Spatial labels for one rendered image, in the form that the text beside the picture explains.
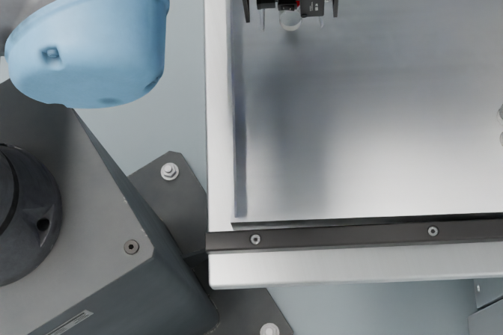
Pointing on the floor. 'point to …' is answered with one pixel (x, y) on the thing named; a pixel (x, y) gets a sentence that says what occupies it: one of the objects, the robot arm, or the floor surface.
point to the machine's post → (487, 320)
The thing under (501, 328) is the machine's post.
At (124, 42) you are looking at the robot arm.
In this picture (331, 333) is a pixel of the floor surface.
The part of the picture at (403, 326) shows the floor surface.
